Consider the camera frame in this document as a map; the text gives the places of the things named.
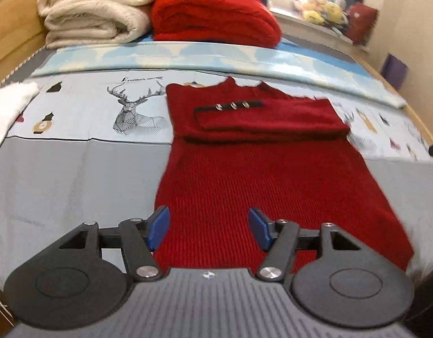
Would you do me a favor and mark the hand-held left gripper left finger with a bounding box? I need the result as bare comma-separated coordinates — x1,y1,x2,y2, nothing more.
44,206,171,283

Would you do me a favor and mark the grey printed bedsheet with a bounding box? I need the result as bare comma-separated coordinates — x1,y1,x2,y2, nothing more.
0,42,433,289

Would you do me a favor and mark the purple box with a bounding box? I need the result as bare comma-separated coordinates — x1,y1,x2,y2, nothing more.
381,54,409,90

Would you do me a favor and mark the light blue patterned quilt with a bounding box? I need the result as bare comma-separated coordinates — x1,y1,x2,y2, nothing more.
32,40,407,109

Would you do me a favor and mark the yellow white plush toy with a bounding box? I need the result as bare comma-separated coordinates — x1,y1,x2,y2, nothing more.
297,0,323,21

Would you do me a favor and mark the white cloth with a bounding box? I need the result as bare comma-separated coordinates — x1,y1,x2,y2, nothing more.
0,82,40,153

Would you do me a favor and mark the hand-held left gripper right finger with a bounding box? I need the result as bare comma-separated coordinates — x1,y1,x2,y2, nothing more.
248,207,379,283

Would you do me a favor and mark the folded red blanket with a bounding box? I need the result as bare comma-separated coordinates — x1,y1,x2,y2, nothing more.
149,0,282,49

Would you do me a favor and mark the red cushion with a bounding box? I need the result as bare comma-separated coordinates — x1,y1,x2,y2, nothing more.
346,2,378,46

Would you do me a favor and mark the folded cream blanket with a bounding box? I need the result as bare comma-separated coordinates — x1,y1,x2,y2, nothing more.
37,0,160,49

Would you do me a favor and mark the wooden bed frame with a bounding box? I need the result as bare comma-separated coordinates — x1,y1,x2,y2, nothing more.
0,0,59,88

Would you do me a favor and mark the white window sill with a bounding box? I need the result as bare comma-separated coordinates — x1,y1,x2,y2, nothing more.
273,10,370,54

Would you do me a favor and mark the dark red knit sweater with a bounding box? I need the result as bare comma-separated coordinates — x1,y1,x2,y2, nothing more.
154,76,416,276

